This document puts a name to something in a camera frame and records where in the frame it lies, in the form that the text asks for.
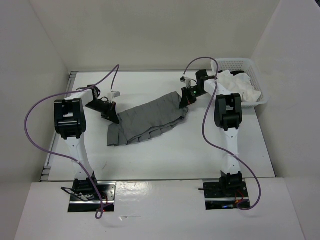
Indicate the white plastic mesh basket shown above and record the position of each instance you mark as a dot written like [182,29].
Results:
[250,68]

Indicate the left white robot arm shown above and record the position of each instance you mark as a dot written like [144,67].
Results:
[70,123]

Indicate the white crumpled cloth in basket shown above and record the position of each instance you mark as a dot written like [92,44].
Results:
[239,84]

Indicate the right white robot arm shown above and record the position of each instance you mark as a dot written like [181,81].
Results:
[227,117]

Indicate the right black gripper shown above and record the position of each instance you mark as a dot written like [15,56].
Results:
[185,99]

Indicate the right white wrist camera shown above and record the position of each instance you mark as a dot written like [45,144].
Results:
[186,81]

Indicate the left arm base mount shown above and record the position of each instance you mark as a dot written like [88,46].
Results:
[85,199]

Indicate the black garment in basket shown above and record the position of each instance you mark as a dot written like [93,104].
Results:
[237,72]

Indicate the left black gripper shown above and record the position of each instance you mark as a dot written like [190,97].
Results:
[110,114]

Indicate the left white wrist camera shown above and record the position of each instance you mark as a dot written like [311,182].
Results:
[112,95]

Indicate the grey pleated skirt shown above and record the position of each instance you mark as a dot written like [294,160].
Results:
[147,121]

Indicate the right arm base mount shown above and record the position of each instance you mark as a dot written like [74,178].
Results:
[215,199]

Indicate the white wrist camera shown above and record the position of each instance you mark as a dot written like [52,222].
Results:
[186,81]
[112,95]

